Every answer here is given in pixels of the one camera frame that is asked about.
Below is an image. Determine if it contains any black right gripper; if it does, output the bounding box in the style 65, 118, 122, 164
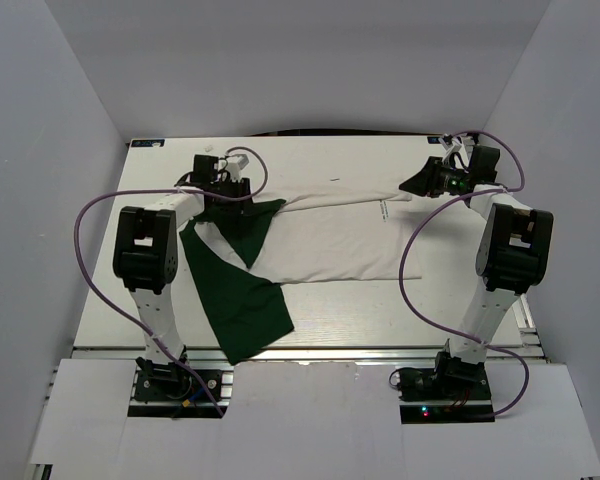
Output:
399, 156, 472, 198

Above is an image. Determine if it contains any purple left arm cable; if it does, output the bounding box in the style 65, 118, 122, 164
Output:
73, 146, 270, 419

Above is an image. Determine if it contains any blue table corner label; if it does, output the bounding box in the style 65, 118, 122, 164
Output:
130, 139, 165, 148

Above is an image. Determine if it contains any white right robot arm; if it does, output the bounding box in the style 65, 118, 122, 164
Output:
399, 146, 554, 399

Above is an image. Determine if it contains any white green-sleeved t-shirt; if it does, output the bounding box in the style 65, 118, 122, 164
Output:
180, 185, 421, 364

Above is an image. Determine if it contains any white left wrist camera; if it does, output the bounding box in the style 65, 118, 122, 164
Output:
219, 154, 249, 182

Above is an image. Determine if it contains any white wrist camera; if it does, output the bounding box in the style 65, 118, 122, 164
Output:
219, 154, 249, 182
439, 134, 464, 161

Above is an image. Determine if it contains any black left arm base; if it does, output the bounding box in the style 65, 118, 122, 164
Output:
127, 357, 232, 420

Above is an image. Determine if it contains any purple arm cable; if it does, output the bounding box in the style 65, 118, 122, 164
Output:
73, 146, 270, 419
398, 130, 534, 419

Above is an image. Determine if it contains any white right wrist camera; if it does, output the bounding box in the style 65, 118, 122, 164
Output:
439, 134, 464, 161

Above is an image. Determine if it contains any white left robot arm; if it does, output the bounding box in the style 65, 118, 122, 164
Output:
113, 153, 252, 399

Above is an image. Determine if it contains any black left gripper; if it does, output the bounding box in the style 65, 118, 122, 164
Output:
211, 176, 258, 217

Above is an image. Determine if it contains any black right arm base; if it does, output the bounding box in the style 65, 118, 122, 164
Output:
388, 367, 495, 425

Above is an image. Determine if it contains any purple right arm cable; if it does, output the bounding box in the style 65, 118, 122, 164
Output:
398, 130, 534, 419

